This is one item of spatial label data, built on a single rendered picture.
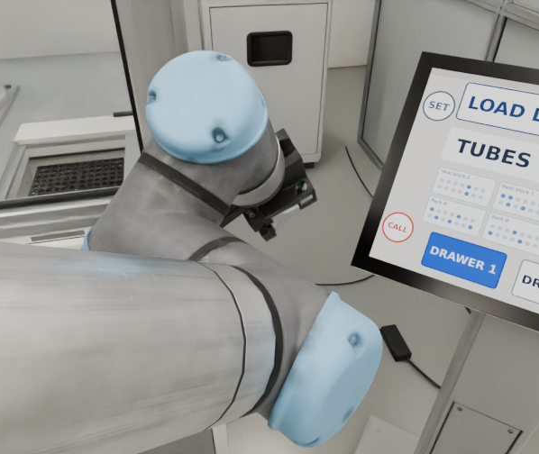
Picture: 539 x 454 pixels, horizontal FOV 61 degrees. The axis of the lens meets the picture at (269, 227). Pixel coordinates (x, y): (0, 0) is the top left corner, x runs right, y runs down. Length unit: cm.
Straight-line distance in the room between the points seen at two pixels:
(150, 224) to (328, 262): 180
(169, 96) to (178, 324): 18
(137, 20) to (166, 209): 38
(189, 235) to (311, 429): 13
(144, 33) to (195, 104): 35
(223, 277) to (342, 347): 6
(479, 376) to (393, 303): 109
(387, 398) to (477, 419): 72
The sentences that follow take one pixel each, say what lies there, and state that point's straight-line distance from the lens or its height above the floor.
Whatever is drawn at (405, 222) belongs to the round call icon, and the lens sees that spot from 64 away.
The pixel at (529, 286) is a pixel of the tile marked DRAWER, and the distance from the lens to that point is 64.
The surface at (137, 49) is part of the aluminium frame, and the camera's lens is 65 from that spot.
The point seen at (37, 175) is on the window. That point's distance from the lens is 76.
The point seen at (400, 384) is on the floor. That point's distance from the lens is 172.
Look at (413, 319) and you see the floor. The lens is 192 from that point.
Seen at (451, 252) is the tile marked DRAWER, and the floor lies 101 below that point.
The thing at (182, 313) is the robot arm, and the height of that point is 127.
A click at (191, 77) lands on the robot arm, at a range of 31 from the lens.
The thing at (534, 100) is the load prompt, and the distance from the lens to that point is 67.
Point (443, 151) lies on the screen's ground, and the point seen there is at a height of 110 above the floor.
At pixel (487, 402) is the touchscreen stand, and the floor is 66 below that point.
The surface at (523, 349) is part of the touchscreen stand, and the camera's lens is 83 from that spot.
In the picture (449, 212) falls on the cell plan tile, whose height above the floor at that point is 104.
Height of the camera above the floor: 140
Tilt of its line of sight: 38 degrees down
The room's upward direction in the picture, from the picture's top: straight up
